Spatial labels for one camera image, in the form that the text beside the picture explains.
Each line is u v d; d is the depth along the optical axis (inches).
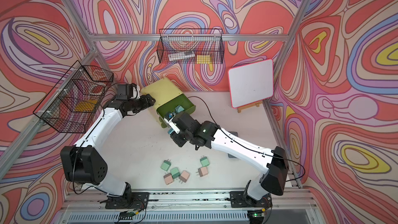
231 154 18.2
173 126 21.6
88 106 28.2
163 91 36.5
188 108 34.1
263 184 17.7
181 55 34.9
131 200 28.4
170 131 27.7
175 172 31.6
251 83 39.8
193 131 20.3
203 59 35.8
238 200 28.8
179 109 35.6
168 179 30.9
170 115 23.8
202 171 31.6
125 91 25.6
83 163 17.0
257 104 42.5
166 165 32.9
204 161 33.2
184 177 31.0
